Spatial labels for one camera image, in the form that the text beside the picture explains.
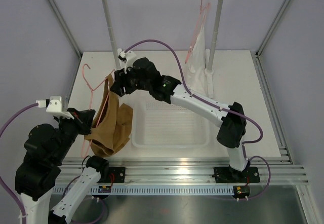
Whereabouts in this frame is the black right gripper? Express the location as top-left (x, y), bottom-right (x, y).
top-left (111, 64), bottom-right (152, 98)

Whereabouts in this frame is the pink wire hanger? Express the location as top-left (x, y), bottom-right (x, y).
top-left (185, 0), bottom-right (210, 64)
top-left (80, 63), bottom-right (115, 159)

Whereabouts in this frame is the tan tank top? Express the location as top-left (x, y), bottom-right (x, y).
top-left (84, 75), bottom-right (133, 158)

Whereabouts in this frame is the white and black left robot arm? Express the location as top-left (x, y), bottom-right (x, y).
top-left (15, 108), bottom-right (109, 223)

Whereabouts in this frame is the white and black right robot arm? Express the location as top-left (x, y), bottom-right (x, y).
top-left (110, 58), bottom-right (249, 181)

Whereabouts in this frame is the white tank top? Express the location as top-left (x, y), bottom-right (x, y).
top-left (185, 24), bottom-right (207, 95)

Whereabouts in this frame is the white perforated plastic basket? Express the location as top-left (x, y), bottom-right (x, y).
top-left (131, 96), bottom-right (210, 149)

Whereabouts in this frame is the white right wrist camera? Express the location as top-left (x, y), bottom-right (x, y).
top-left (118, 50), bottom-right (137, 73)

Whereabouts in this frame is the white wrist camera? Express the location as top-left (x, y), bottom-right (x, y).
top-left (46, 96), bottom-right (74, 119)
top-left (118, 50), bottom-right (137, 73)

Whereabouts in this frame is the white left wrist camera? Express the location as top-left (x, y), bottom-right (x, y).
top-left (46, 96), bottom-right (74, 119)

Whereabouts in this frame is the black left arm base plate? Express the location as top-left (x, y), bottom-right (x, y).
top-left (107, 167), bottom-right (126, 184)

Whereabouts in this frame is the white slotted cable duct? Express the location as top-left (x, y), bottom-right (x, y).
top-left (52, 185), bottom-right (235, 196)

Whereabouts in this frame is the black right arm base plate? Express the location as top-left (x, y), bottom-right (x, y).
top-left (213, 166), bottom-right (260, 183)

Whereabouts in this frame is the aluminium mounting rail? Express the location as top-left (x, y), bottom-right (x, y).
top-left (54, 157), bottom-right (309, 185)

